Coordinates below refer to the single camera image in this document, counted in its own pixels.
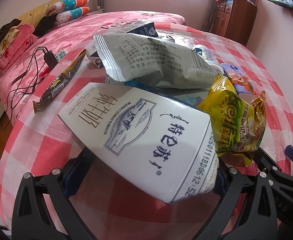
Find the yellow green snack bag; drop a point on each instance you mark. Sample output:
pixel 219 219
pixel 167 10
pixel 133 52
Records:
pixel 238 125

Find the cartoon pillow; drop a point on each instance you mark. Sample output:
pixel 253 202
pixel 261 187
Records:
pixel 70 15
pixel 65 5

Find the grey wet wipes pack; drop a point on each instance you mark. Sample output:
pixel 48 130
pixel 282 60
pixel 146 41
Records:
pixel 154 62

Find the small cartoon tissue pack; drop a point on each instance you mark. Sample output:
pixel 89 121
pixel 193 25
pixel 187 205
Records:
pixel 238 78

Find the red checked tablecloth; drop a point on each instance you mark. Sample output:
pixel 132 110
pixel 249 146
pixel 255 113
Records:
pixel 110 206

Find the pink folded quilt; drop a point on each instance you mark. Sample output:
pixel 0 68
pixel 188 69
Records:
pixel 24 39

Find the upper cartoon pillow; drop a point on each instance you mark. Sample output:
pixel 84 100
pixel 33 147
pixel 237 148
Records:
pixel 65 5

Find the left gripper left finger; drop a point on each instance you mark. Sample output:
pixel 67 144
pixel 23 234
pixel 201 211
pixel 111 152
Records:
pixel 42 208

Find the pink bed with blanket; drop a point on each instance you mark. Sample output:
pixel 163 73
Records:
pixel 17 80

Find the lower cartoon pillow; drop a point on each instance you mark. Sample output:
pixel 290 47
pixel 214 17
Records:
pixel 70 15

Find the black charger adapter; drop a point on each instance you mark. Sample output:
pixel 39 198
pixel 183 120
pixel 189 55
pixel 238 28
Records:
pixel 50 60

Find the crushed clear plastic bottle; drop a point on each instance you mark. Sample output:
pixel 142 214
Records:
pixel 209 57

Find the black gold snack wrapper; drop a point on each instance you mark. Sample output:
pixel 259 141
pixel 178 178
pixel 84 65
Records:
pixel 59 83

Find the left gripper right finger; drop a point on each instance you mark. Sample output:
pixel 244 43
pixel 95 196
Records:
pixel 251 207

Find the brown wooden cabinet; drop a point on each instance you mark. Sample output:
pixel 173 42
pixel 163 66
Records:
pixel 234 19

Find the white milk carton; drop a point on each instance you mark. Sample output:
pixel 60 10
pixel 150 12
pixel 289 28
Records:
pixel 160 145

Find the beige power strip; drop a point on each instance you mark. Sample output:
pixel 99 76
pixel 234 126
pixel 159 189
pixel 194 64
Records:
pixel 60 54

